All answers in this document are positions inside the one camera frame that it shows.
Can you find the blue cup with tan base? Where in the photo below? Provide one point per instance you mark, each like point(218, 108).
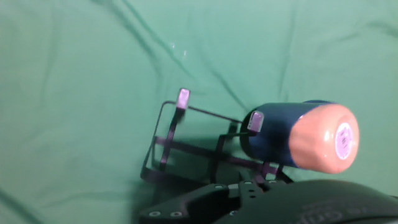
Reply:
point(311, 140)

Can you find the green cloth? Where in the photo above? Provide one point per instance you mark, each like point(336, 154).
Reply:
point(77, 93)

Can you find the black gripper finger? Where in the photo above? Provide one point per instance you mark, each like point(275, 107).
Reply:
point(192, 205)

